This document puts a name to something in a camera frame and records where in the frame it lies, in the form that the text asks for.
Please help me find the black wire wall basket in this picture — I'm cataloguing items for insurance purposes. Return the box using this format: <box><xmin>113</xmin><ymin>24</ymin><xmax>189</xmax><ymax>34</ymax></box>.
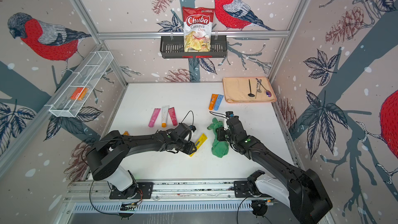
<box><xmin>160</xmin><ymin>35</ymin><xmax>228</xmax><ymax>59</ymax></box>

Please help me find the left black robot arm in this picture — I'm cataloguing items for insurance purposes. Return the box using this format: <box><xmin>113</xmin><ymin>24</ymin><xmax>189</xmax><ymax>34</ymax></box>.
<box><xmin>86</xmin><ymin>123</ymin><xmax>197</xmax><ymax>191</ymax></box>

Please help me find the blue toothpaste tube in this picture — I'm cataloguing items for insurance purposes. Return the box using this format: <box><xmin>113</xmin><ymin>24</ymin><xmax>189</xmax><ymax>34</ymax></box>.
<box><xmin>213</xmin><ymin>94</ymin><xmax>224</xmax><ymax>111</ymax></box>

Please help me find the yellow toothpaste tube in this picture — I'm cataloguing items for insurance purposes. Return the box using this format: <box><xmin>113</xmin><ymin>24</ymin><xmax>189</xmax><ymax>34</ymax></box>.
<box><xmin>190</xmin><ymin>133</ymin><xmax>207</xmax><ymax>157</ymax></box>

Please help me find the orange packet in shelf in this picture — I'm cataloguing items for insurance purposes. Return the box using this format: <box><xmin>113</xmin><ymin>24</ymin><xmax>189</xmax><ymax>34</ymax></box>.
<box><xmin>70</xmin><ymin>87</ymin><xmax>89</xmax><ymax>101</ymax></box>

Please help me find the orange toothpaste tube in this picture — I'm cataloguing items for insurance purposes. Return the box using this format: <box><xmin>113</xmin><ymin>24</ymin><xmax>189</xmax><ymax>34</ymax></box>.
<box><xmin>208</xmin><ymin>94</ymin><xmax>218</xmax><ymax>111</ymax></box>

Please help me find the pink tray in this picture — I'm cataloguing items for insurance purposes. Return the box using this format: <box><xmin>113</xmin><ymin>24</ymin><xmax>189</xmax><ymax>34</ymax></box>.
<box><xmin>222</xmin><ymin>76</ymin><xmax>277</xmax><ymax>104</ymax></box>

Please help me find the green cleaning cloth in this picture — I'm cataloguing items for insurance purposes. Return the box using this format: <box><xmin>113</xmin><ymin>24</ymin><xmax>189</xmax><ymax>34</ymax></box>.
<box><xmin>207</xmin><ymin>118</ymin><xmax>229</xmax><ymax>158</ymax></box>

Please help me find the black spoon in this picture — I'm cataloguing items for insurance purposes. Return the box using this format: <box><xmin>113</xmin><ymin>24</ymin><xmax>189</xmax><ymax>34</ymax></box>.
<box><xmin>248</xmin><ymin>79</ymin><xmax>255</xmax><ymax>97</ymax></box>

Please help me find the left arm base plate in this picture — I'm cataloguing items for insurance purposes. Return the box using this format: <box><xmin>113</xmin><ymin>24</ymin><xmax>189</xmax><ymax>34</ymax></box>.
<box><xmin>109</xmin><ymin>182</ymin><xmax>154</xmax><ymax>200</ymax></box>

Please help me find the iridescent purple spoon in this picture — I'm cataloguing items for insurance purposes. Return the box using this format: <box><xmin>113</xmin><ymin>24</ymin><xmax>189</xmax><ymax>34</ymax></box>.
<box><xmin>256</xmin><ymin>79</ymin><xmax>272</xmax><ymax>97</ymax></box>

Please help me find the white wire wall shelf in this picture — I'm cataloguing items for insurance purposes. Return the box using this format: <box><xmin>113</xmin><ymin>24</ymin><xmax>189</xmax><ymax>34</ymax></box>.
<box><xmin>45</xmin><ymin>50</ymin><xmax>114</xmax><ymax>118</ymax></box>

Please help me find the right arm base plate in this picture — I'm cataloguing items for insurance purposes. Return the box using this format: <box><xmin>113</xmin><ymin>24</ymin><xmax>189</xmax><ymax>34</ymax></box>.
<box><xmin>233</xmin><ymin>180</ymin><xmax>274</xmax><ymax>199</ymax></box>

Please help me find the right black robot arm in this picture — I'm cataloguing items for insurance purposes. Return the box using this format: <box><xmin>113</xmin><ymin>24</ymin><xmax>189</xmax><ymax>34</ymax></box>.
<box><xmin>216</xmin><ymin>112</ymin><xmax>333</xmax><ymax>224</ymax></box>

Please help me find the white toothpaste tube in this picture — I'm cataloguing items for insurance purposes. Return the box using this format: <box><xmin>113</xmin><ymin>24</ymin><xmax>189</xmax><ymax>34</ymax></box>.
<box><xmin>161</xmin><ymin>105</ymin><xmax>169</xmax><ymax>128</ymax></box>

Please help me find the red pink toothpaste tube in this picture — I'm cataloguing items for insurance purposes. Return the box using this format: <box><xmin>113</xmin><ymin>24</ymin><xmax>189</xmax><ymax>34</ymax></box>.
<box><xmin>169</xmin><ymin>107</ymin><xmax>178</xmax><ymax>126</ymax></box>

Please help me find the patterned handle utensil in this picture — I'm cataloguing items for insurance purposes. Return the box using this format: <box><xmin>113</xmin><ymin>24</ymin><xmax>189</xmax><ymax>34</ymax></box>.
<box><xmin>255</xmin><ymin>81</ymin><xmax>261</xmax><ymax>98</ymax></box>

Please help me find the magenta toothpaste tube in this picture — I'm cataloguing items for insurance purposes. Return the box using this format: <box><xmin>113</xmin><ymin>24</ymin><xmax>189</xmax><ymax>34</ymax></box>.
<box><xmin>148</xmin><ymin>108</ymin><xmax>161</xmax><ymax>128</ymax></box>

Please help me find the Chuba cassava chips bag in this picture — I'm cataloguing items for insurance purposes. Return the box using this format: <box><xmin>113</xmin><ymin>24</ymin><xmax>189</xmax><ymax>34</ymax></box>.
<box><xmin>182</xmin><ymin>7</ymin><xmax>215</xmax><ymax>52</ymax></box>

